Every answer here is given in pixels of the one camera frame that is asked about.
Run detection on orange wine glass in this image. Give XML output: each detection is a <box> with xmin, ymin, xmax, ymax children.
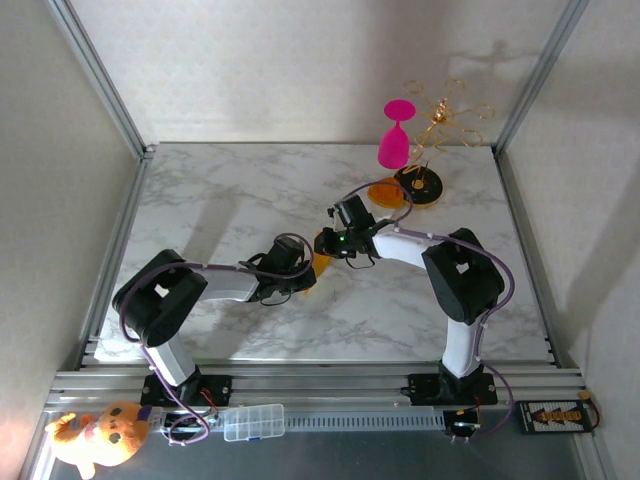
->
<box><xmin>367</xmin><ymin>177</ymin><xmax>406</xmax><ymax>209</ymax></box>

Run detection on pink wine glass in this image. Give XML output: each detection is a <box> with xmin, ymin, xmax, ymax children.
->
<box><xmin>377</xmin><ymin>98</ymin><xmax>417</xmax><ymax>170</ymax></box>

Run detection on clear plastic organizer box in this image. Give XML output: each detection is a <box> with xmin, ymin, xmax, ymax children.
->
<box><xmin>223</xmin><ymin>403</ymin><xmax>286</xmax><ymax>443</ymax></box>

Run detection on small black controller board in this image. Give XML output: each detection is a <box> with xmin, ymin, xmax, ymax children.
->
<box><xmin>444</xmin><ymin>407</ymin><xmax>484</xmax><ymax>444</ymax></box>

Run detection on orange plush toy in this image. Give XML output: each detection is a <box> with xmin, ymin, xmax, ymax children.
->
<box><xmin>44</xmin><ymin>401</ymin><xmax>151</xmax><ymax>480</ymax></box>

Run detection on black charger board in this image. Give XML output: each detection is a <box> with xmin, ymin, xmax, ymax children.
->
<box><xmin>514</xmin><ymin>392</ymin><xmax>601</xmax><ymax>435</ymax></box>

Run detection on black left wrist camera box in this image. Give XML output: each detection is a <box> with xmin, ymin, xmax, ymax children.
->
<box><xmin>269</xmin><ymin>237</ymin><xmax>307</xmax><ymax>271</ymax></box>

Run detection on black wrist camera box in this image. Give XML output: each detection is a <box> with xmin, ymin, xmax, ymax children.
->
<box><xmin>269</xmin><ymin>237</ymin><xmax>307</xmax><ymax>271</ymax></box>
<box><xmin>332</xmin><ymin>195</ymin><xmax>376</xmax><ymax>231</ymax></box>

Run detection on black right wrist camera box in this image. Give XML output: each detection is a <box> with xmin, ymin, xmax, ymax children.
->
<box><xmin>332</xmin><ymin>195</ymin><xmax>376</xmax><ymax>231</ymax></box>

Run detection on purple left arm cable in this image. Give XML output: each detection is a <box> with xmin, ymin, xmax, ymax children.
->
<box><xmin>119</xmin><ymin>232</ymin><xmax>315</xmax><ymax>447</ymax></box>

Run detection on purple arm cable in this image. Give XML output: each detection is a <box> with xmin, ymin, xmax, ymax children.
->
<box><xmin>339</xmin><ymin>180</ymin><xmax>516</xmax><ymax>444</ymax></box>
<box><xmin>119</xmin><ymin>232</ymin><xmax>315</xmax><ymax>447</ymax></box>

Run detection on gold wire glass rack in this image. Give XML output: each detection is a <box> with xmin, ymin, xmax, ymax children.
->
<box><xmin>392</xmin><ymin>78</ymin><xmax>497</xmax><ymax>210</ymax></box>

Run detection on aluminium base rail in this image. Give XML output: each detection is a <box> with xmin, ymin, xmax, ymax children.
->
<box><xmin>49</xmin><ymin>367</ymin><xmax>586</xmax><ymax>410</ymax></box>

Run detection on grey slotted cable duct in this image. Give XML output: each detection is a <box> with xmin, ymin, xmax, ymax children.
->
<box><xmin>149</xmin><ymin>405</ymin><xmax>449</xmax><ymax>432</ymax></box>

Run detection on aluminium table edge rail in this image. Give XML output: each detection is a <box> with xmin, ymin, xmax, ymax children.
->
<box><xmin>74</xmin><ymin>152</ymin><xmax>151</xmax><ymax>371</ymax></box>
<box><xmin>493</xmin><ymin>149</ymin><xmax>564</xmax><ymax>370</ymax></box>

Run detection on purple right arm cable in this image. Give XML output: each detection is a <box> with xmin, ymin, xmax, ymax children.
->
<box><xmin>339</xmin><ymin>180</ymin><xmax>516</xmax><ymax>444</ymax></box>

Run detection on aluminium frame post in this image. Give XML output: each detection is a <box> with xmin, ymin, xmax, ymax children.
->
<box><xmin>492</xmin><ymin>0</ymin><xmax>592</xmax><ymax>157</ymax></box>
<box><xmin>45</xmin><ymin>0</ymin><xmax>156</xmax><ymax>159</ymax></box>

